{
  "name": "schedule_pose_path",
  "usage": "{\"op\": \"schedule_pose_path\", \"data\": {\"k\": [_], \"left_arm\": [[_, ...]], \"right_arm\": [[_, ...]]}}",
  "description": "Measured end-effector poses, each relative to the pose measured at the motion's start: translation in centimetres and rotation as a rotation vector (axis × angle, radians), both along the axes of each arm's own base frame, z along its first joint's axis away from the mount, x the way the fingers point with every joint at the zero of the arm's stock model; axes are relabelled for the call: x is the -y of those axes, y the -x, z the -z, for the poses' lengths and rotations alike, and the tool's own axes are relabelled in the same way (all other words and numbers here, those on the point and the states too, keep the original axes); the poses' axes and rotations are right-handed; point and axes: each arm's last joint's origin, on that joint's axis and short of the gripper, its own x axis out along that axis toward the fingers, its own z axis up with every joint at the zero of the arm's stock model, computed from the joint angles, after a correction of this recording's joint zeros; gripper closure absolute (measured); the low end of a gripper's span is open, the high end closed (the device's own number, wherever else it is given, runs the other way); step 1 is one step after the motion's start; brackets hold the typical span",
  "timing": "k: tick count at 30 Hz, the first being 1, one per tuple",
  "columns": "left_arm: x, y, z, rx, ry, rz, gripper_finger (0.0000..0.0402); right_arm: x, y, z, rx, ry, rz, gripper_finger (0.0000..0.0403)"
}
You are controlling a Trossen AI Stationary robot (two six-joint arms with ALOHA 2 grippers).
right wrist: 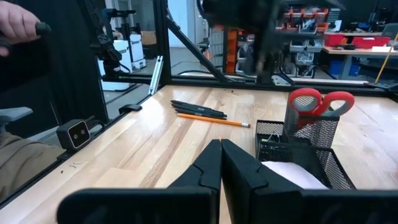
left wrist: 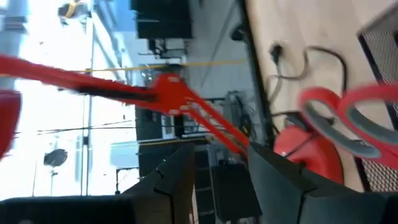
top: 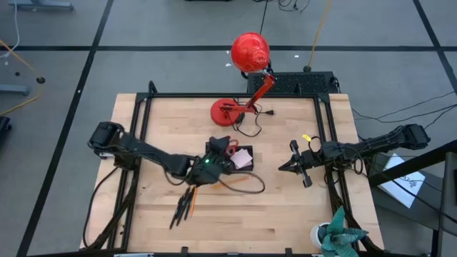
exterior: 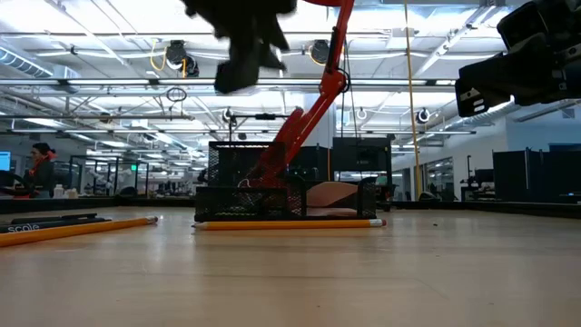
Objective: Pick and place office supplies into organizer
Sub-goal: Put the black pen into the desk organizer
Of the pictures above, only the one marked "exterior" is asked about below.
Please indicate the black pen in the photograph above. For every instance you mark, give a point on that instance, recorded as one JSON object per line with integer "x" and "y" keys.
{"x": 54, "y": 217}
{"x": 54, "y": 223}

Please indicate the black mesh desk organizer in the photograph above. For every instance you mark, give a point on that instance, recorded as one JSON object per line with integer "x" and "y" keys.
{"x": 236, "y": 204}

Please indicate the white plastic bottle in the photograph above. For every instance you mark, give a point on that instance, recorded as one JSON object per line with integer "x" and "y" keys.
{"x": 59, "y": 191}

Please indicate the red desk lamp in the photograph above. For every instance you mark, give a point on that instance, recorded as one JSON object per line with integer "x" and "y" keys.
{"x": 331, "y": 86}

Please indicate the black aluminium table frame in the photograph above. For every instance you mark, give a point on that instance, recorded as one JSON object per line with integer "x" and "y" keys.
{"x": 499, "y": 208}

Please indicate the person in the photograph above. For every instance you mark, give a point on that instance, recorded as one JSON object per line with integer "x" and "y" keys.
{"x": 43, "y": 175}

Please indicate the computer monitor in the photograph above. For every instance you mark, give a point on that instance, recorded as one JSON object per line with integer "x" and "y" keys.
{"x": 4, "y": 161}

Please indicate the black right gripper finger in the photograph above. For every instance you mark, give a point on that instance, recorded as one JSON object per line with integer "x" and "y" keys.
{"x": 485, "y": 84}

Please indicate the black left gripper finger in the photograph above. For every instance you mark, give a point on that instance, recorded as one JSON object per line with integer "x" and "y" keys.
{"x": 238, "y": 72}
{"x": 271, "y": 38}

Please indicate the yellow pencil pink eraser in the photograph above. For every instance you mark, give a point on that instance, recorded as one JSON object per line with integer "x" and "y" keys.
{"x": 68, "y": 230}
{"x": 290, "y": 224}

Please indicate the pink sticky notes pad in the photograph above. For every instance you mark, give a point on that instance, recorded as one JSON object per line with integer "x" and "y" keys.
{"x": 331, "y": 193}

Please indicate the black room partition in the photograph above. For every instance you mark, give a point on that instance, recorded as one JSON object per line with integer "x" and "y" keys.
{"x": 540, "y": 175}

